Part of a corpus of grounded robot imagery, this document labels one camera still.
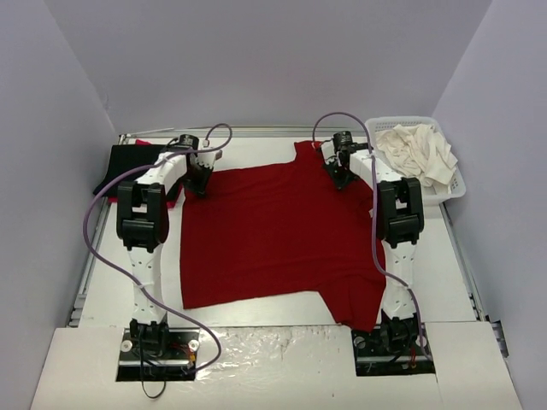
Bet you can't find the red t-shirt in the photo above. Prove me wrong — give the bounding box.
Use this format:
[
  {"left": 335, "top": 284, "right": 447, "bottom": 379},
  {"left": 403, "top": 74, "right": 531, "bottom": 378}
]
[
  {"left": 103, "top": 139, "right": 181, "bottom": 208},
  {"left": 180, "top": 141, "right": 385, "bottom": 331}
]

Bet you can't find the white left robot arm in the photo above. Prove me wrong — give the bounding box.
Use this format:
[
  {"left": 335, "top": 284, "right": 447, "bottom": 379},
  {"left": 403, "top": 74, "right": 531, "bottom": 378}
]
[{"left": 116, "top": 134, "right": 214, "bottom": 359}]

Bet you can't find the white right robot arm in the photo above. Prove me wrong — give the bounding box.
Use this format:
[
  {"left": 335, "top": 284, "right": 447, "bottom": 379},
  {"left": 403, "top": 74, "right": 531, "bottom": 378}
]
[{"left": 317, "top": 131, "right": 430, "bottom": 359}]

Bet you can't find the white t-shirts pile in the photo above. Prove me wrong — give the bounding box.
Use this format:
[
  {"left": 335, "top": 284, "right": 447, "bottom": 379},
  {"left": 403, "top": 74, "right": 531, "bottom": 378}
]
[{"left": 376, "top": 124, "right": 458, "bottom": 194}]

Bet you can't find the folded red t-shirt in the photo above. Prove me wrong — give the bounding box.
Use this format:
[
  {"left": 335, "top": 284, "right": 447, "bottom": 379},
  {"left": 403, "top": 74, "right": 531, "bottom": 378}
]
[{"left": 103, "top": 139, "right": 181, "bottom": 208}]

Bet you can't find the folded black t-shirt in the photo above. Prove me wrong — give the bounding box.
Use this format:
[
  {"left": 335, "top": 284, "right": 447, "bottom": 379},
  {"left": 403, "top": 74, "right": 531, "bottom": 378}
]
[{"left": 93, "top": 143, "right": 162, "bottom": 196}]

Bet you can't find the white plastic laundry basket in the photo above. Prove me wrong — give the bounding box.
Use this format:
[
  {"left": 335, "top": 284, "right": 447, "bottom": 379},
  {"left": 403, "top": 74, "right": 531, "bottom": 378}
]
[{"left": 365, "top": 116, "right": 466, "bottom": 205}]

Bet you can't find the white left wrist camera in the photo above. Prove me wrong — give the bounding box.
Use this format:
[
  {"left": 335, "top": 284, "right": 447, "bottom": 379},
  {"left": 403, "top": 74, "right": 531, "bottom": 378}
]
[{"left": 195, "top": 149, "right": 223, "bottom": 171}]

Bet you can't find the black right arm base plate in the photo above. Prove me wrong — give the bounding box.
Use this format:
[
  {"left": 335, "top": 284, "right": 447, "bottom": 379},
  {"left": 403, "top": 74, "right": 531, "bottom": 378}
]
[{"left": 350, "top": 322, "right": 436, "bottom": 377}]

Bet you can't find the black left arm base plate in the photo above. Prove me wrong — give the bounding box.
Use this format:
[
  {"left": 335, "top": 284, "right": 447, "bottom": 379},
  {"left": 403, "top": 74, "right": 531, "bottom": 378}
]
[{"left": 115, "top": 329, "right": 200, "bottom": 382}]

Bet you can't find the black cable loop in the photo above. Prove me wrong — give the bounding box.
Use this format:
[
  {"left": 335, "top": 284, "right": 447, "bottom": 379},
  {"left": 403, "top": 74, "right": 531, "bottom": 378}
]
[{"left": 140, "top": 362, "right": 168, "bottom": 401}]

